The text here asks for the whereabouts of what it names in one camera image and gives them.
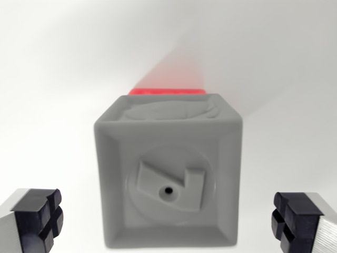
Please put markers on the red dotted cube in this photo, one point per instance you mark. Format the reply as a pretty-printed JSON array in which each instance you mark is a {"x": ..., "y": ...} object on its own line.
[{"x": 166, "y": 91}]

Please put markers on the black-padded silver gripper left finger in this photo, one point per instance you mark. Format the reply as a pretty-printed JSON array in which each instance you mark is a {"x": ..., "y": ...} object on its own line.
[{"x": 31, "y": 218}]

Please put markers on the grey embossed cube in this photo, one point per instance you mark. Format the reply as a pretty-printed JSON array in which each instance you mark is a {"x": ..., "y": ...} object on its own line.
[{"x": 168, "y": 163}]

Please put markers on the black-padded silver gripper right finger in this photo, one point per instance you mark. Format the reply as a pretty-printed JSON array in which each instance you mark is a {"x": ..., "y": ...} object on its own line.
[{"x": 300, "y": 221}]

